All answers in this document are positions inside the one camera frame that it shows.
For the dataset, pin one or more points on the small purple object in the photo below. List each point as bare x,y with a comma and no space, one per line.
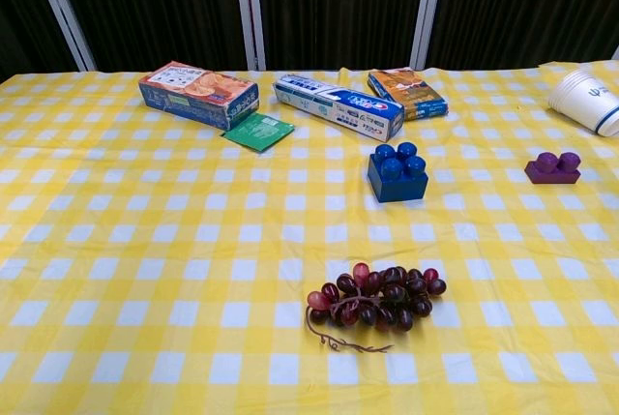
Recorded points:
551,174

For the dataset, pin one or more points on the blue four-stud building block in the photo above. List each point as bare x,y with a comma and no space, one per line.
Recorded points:
396,185

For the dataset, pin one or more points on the green foil sachet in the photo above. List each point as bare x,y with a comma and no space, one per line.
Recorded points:
258,132

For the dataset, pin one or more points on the blue and white toothpaste box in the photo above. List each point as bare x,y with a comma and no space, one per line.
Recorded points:
338,105

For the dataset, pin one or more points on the orange and blue snack box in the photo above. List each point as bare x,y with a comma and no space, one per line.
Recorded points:
411,93

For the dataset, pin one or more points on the bunch of dark red grapes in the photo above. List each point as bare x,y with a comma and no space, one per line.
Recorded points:
382,299

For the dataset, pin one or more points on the orange and blue biscuit box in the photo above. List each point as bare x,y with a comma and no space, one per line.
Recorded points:
193,93

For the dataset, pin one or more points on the yellow white checkered tablecloth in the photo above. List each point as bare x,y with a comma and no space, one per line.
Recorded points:
145,241

